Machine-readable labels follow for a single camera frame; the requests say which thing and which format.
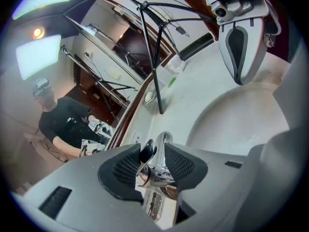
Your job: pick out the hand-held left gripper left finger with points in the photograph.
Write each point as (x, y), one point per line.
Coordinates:
(116, 173)

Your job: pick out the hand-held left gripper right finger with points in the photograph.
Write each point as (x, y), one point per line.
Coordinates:
(188, 168)

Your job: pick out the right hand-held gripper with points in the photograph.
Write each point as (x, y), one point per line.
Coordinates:
(243, 7)

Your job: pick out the chrome faucet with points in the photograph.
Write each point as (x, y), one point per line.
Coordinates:
(154, 175)

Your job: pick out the long black bar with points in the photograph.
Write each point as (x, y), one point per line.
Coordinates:
(196, 47)

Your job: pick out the small white folded cloth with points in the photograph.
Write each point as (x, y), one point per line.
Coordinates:
(177, 63)

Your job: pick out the white sink basin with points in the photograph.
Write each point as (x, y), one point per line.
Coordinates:
(236, 120)

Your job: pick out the small packet with green label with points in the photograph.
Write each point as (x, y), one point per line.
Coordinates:
(165, 75)

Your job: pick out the metal soap dish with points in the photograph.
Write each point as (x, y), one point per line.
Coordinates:
(149, 97)

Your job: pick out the black light tripod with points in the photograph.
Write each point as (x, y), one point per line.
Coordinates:
(150, 57)

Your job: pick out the angled side mirror panel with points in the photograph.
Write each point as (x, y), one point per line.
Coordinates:
(108, 47)

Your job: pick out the white wall socket with plug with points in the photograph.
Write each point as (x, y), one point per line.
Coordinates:
(182, 31)

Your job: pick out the large wall mirror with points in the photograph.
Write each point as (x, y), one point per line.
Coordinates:
(43, 120)

